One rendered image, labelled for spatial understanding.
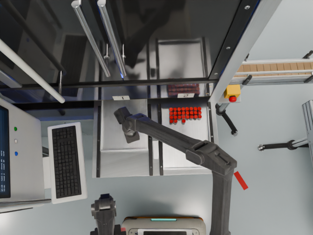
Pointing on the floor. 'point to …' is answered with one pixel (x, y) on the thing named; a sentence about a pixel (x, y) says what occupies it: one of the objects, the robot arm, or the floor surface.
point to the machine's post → (244, 44)
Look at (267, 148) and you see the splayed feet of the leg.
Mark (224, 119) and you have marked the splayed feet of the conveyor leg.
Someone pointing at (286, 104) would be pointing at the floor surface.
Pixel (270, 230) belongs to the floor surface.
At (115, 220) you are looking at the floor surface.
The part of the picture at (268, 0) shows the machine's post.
